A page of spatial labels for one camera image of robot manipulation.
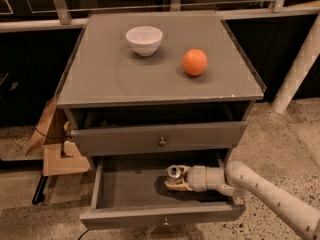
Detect white diagonal post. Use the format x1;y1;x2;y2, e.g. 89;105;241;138
271;14;320;114

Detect grey open middle drawer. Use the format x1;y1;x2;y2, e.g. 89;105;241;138
80;150;245;230

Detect metal window railing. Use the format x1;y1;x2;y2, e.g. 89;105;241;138
0;0;320;33

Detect silver redbull can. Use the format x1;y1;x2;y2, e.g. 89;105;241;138
167;165;184;182

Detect grey top drawer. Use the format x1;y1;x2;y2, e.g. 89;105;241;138
72;121;247;156

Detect orange fruit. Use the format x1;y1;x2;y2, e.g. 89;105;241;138
182;49;208;76

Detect grey drawer cabinet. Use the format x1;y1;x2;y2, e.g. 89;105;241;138
54;10;267;172

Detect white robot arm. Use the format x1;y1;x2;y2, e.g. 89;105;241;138
164;160;320;240

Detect black cable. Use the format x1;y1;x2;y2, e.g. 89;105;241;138
31;123;73;141

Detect white ceramic bowl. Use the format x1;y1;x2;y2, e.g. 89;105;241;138
126;26;163;57

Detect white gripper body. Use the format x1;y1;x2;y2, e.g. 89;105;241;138
186;166;207;192

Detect brown cardboard pieces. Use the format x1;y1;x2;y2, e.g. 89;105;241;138
26;97;91;176

